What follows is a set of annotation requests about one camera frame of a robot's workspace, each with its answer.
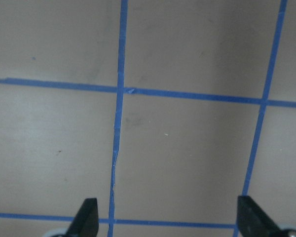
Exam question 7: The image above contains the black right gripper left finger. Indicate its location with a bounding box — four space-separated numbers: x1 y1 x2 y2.
66 198 99 237

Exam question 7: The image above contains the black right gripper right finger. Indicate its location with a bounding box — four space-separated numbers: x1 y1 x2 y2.
237 196 282 237

